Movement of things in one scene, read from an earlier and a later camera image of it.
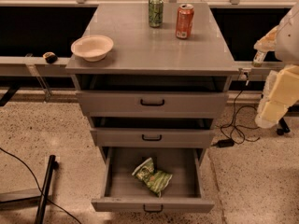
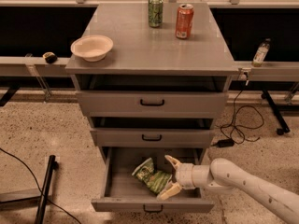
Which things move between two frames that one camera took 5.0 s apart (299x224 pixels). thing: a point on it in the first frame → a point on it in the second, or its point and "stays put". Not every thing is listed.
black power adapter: [224, 143] stays put
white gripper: [289, 41] → [184, 175]
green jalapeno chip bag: [156, 180] stays put
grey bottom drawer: [123, 191] stays put
